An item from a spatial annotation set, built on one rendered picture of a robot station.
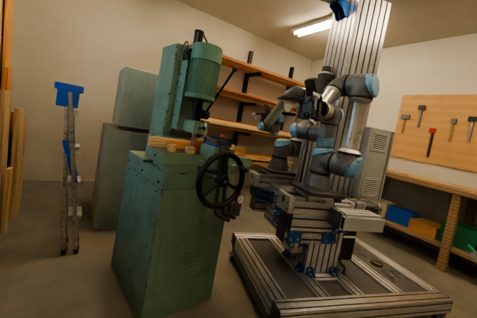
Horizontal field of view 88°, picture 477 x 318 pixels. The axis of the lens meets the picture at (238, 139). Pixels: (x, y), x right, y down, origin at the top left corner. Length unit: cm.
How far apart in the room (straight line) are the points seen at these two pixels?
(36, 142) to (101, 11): 178
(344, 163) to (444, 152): 274
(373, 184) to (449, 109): 239
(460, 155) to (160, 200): 350
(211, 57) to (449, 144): 328
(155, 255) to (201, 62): 104
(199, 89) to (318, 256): 130
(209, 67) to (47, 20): 268
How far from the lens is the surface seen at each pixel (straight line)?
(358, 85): 138
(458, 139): 399
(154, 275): 149
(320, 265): 190
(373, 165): 183
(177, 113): 154
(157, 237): 138
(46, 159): 381
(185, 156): 128
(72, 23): 381
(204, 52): 143
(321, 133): 114
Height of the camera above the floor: 109
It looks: 3 degrees down
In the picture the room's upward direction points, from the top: 10 degrees clockwise
